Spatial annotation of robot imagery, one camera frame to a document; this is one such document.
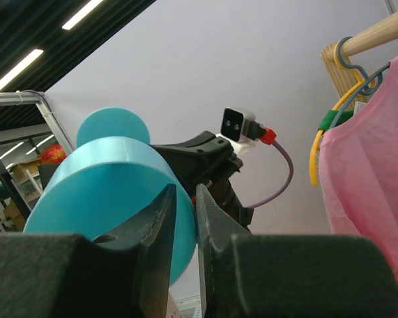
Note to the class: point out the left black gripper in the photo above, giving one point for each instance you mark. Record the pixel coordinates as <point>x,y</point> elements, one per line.
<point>205,159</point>

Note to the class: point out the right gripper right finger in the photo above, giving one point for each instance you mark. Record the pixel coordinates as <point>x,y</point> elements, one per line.
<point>218,277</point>

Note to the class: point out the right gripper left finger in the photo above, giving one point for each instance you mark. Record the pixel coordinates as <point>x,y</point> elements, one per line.
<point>142,248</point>

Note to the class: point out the blue plastic wine glass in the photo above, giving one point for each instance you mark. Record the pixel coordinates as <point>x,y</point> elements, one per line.
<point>112,175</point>

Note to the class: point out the yellow clothes hanger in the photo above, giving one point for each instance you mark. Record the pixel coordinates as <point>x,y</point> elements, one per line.
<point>314,151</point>

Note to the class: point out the pink garment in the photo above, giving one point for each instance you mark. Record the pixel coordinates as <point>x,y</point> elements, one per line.
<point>358,171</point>

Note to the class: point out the grey blue clothes hanger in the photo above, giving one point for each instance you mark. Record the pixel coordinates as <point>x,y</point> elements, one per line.
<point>368,83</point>

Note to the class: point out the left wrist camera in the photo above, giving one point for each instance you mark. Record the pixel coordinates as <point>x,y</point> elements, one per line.
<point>234,128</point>

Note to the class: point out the wooden clothes rack frame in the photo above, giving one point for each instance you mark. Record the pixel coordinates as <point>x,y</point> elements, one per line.
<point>381,33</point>

